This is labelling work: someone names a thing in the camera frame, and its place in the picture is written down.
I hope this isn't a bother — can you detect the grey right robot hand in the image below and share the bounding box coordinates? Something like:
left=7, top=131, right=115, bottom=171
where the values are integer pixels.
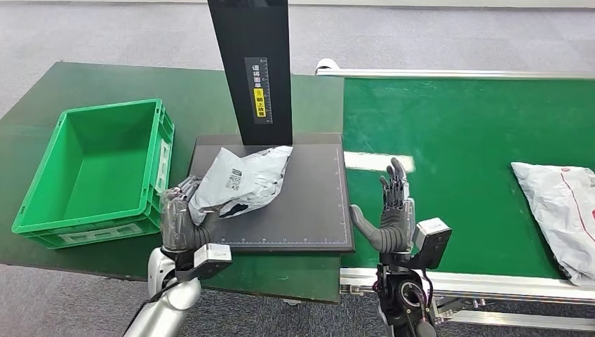
left=349, top=157, right=417, bottom=255

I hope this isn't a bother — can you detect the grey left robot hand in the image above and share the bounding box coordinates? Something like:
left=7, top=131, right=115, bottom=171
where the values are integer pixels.
left=159, top=174, right=222, bottom=254

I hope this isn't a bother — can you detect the white plastic mailer package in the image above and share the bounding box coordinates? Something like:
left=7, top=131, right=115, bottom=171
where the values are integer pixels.
left=188, top=145, right=294, bottom=226
left=510, top=161, right=595, bottom=287

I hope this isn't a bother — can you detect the green conveyor belt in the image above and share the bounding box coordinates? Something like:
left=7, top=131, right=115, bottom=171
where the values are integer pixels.
left=341, top=77, right=595, bottom=282

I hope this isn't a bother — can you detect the green plastic crate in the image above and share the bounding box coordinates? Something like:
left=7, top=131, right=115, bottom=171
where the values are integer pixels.
left=12, top=98, right=175, bottom=250

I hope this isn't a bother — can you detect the black yellow column label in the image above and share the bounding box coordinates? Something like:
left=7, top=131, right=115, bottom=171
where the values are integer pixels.
left=244, top=56, right=274, bottom=125

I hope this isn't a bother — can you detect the black scanner column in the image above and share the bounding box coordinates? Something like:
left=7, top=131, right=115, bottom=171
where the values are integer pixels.
left=207, top=0, right=294, bottom=147

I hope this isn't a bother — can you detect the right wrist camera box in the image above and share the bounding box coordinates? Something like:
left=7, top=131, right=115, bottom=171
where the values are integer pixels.
left=411, top=217, right=453, bottom=271

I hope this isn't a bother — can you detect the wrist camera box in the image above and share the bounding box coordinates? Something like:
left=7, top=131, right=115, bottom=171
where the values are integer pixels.
left=411, top=217, right=453, bottom=271
left=175, top=244, right=233, bottom=283

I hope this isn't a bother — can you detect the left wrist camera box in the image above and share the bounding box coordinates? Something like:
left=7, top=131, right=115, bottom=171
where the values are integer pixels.
left=175, top=244, right=233, bottom=283

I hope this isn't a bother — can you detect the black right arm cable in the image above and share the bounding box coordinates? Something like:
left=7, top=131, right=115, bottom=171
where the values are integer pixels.
left=420, top=268, right=436, bottom=310

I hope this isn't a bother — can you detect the grey conveyor frame bracket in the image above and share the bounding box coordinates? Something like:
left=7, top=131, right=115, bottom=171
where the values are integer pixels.
left=432, top=297, right=487, bottom=323

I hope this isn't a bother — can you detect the aluminium conveyor side rail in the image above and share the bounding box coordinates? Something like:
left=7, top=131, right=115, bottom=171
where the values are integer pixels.
left=339, top=267, right=595, bottom=305
left=315, top=58, right=595, bottom=80

